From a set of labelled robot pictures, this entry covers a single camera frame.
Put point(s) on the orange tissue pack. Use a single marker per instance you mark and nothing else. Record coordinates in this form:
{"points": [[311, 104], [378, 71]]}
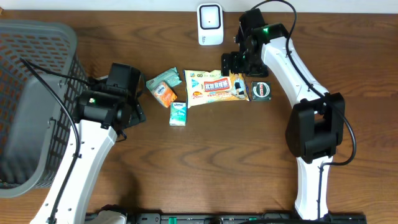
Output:
{"points": [[164, 94]]}

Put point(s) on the teal Kleenex tissue pack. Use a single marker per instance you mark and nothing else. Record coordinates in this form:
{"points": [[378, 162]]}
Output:
{"points": [[178, 114]]}

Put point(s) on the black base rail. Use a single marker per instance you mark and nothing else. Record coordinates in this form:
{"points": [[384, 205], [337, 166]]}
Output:
{"points": [[217, 219]]}

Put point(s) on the grey plastic basket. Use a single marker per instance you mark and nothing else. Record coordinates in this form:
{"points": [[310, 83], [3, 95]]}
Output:
{"points": [[34, 128]]}

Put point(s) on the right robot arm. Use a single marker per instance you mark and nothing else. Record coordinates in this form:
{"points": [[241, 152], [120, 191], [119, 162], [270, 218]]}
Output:
{"points": [[315, 126]]}

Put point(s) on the white barcode scanner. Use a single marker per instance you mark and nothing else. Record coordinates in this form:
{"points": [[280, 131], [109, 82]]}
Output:
{"points": [[210, 24]]}

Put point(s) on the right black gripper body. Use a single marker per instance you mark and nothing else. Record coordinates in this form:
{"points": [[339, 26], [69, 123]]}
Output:
{"points": [[244, 62]]}

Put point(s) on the yellow wet wipes pack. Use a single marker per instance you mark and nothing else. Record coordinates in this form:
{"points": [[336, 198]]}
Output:
{"points": [[210, 87]]}

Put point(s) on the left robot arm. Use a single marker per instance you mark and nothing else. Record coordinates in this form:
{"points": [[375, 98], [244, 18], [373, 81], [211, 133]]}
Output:
{"points": [[102, 113]]}

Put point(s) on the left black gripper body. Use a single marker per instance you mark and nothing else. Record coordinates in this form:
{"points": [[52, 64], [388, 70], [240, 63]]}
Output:
{"points": [[140, 116]]}

